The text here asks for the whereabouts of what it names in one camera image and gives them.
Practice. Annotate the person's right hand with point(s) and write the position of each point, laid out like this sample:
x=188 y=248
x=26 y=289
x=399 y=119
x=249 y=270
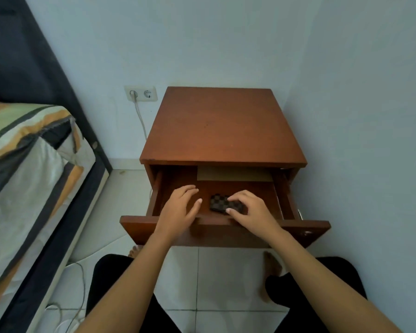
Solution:
x=258 y=218

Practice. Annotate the person's left hand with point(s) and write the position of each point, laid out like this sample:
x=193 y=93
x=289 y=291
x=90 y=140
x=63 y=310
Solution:
x=175 y=216

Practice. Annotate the person's left thumb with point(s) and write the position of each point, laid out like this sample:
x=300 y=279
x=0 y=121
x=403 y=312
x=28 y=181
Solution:
x=194 y=209

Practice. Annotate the person's right thumb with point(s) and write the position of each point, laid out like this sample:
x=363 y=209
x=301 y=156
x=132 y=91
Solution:
x=234 y=215

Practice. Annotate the dark checkered wallet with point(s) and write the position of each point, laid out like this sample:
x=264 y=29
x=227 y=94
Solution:
x=219 y=203

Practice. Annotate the person's right forearm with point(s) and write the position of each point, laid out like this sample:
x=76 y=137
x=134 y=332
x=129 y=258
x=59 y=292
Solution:
x=319 y=284

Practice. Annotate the person's left forearm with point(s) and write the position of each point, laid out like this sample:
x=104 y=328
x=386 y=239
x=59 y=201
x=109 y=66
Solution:
x=131 y=284

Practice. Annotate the brown wooden drawer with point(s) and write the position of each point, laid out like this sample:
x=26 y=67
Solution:
x=215 y=234

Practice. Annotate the person's left foot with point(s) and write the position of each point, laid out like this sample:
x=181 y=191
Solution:
x=134 y=252

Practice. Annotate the small metal drawer lock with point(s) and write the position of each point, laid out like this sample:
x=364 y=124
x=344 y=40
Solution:
x=306 y=233

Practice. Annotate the brown wooden nightstand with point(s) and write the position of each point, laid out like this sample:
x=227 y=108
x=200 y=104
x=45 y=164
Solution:
x=222 y=128

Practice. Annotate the person's right leg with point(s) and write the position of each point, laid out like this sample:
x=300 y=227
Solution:
x=332 y=270

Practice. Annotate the person's leg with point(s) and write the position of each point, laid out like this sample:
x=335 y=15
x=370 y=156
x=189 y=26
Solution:
x=104 y=280
x=332 y=270

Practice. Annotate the person's left leg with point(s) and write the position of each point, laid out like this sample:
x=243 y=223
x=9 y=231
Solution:
x=104 y=280

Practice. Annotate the white power plug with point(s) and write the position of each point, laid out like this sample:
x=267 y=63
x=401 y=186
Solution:
x=133 y=94

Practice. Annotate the striped bed sheet mattress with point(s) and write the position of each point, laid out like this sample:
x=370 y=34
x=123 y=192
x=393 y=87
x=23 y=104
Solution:
x=24 y=169

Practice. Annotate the dark blue headboard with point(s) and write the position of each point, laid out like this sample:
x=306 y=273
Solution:
x=24 y=58

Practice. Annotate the white double wall socket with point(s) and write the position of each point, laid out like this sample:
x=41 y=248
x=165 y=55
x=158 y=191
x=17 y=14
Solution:
x=152 y=94

